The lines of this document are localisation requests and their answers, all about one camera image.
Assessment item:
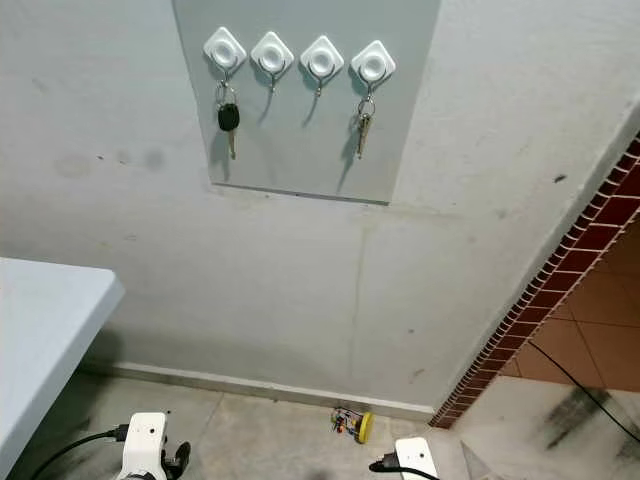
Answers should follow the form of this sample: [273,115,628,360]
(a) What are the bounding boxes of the white table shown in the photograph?
[0,258,126,479]

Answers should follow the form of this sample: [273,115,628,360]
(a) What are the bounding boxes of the small yellow toy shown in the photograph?
[331,406,375,445]

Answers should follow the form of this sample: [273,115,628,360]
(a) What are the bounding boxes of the black car key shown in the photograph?
[216,83,241,161]

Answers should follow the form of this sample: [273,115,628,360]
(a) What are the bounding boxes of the red brick tile strip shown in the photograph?
[428,135,640,429]

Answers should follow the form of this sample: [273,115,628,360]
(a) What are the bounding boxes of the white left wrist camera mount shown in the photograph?
[122,413,169,480]

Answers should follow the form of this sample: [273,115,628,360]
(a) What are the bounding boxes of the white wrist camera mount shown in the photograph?
[395,438,439,480]
[122,413,169,480]

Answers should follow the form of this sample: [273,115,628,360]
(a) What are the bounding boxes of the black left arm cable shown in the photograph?
[32,425,131,480]

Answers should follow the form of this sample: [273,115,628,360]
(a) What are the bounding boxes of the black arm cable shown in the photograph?
[368,455,446,480]
[32,425,131,480]

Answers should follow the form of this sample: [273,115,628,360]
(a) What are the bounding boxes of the grey wall baseboard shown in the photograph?
[82,360,436,421]

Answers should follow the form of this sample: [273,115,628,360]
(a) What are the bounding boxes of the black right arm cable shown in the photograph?
[368,455,446,480]

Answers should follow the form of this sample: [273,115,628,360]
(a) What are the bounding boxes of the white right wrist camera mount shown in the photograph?
[395,438,439,480]

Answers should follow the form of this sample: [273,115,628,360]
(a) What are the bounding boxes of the grey wall board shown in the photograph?
[172,0,443,206]

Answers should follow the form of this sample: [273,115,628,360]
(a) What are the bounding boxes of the thin black floor cable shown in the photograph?
[528,342,640,441]

